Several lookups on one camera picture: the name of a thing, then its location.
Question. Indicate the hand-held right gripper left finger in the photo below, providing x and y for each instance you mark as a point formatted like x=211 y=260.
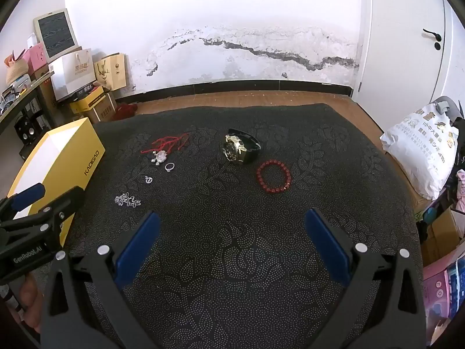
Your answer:
x=140 y=247

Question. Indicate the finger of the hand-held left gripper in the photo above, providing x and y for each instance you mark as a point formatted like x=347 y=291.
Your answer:
x=27 y=195
x=63 y=203

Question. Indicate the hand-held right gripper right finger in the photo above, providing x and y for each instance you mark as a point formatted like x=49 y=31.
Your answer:
x=327 y=251

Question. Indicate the yellow cardboard box white inside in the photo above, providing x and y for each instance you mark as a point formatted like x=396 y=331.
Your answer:
x=54 y=152

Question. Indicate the small round silver pendant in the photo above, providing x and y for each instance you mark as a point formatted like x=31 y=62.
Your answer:
x=148 y=180

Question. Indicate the black and gold wristwatch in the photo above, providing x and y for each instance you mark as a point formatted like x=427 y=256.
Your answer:
x=234 y=149

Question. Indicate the person's left hand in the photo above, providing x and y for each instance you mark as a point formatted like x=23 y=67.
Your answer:
x=31 y=298

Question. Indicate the black speaker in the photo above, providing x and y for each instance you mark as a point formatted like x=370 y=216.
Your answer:
x=26 y=129

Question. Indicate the black desk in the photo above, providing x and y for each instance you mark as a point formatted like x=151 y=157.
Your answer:
x=25 y=92

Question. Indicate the yellow and black carton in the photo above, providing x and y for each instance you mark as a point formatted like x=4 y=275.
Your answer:
x=94 y=104

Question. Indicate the flat black box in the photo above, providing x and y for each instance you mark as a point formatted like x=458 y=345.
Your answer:
x=81 y=95

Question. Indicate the red cloth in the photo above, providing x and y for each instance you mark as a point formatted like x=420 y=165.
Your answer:
x=126 y=111

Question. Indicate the large brown cardboard box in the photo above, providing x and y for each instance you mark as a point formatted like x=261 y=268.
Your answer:
x=445 y=232

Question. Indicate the pink printed carton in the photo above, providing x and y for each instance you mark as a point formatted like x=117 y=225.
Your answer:
x=441 y=291

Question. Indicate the white gift bag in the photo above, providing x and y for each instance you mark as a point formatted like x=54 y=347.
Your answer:
x=76 y=74

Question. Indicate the pink box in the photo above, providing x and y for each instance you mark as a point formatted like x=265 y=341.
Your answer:
x=36 y=58

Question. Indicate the white printed plastic bag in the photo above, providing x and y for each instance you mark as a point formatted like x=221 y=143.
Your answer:
x=417 y=145

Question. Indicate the yellow and brown cardboard boxes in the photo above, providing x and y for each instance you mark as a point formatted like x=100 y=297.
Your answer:
x=116 y=72

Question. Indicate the cream framed dark board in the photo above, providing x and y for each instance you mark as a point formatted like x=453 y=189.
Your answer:
x=56 y=34

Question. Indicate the grey garment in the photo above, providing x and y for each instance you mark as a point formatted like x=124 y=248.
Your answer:
x=448 y=107

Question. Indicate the white door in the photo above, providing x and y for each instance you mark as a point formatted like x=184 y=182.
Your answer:
x=399 y=25

